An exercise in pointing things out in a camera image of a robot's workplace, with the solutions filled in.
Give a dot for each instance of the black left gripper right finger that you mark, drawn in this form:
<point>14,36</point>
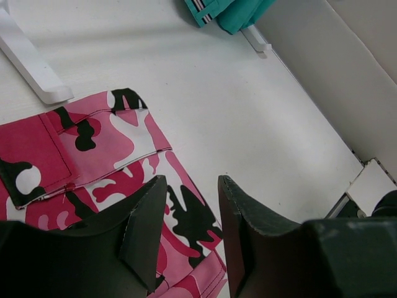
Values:
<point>240,212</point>

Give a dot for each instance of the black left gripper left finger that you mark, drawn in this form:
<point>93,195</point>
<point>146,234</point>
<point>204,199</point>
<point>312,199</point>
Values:
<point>116,250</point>

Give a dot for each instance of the pink camouflage trousers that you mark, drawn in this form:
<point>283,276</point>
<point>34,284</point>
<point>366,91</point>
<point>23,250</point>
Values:
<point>62,166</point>

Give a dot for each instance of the white clothes rack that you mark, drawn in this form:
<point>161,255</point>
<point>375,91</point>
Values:
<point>65,49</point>

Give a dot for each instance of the teal garment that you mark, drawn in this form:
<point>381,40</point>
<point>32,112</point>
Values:
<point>231,15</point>

